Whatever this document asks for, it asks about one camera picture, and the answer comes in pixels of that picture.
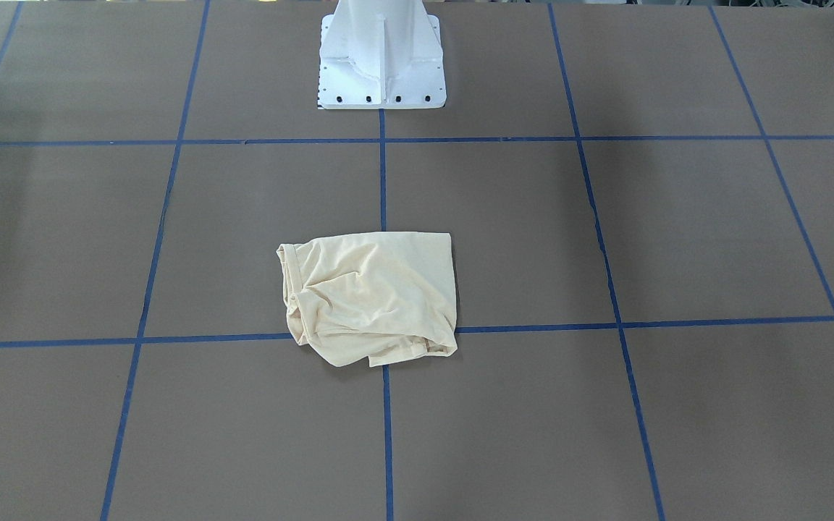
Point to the brown table mat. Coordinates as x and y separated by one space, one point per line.
640 200

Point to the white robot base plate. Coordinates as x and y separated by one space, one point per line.
381 55

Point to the beige long-sleeve graphic shirt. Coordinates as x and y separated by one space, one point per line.
384 297

